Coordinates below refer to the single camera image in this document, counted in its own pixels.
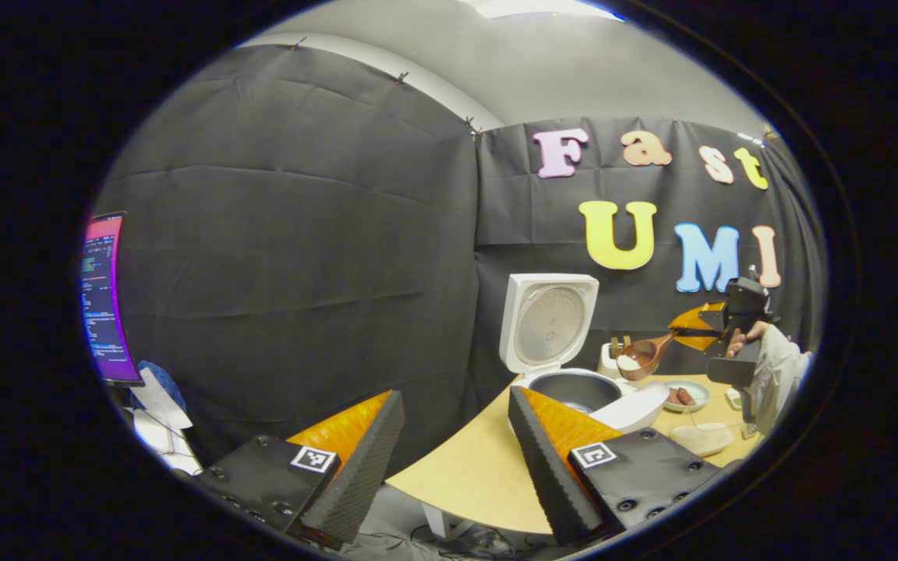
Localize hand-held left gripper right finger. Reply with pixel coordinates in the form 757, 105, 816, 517
508, 386, 730, 546

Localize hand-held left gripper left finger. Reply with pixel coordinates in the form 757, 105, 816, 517
194, 390, 406, 545

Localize brown wooden spoon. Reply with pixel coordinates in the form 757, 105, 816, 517
616, 330, 681, 383

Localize white rice cooker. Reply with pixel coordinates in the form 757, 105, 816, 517
498, 273, 672, 435

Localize pale green plate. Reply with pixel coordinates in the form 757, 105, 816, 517
661, 379, 712, 414

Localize white table leg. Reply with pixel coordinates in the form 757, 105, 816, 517
421, 503, 476, 541

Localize white toaster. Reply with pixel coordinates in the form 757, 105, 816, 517
597, 340, 634, 380

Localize white sheet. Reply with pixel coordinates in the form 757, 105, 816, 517
130, 370, 203, 475

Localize blue cloth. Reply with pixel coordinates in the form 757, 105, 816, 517
137, 359, 188, 414

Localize black backdrop cloth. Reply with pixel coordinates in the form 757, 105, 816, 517
94, 43, 828, 468

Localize computer monitor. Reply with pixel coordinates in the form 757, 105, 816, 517
80, 212, 145, 388

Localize large ceiling light panel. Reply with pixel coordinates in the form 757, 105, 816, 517
461, 0, 626, 23

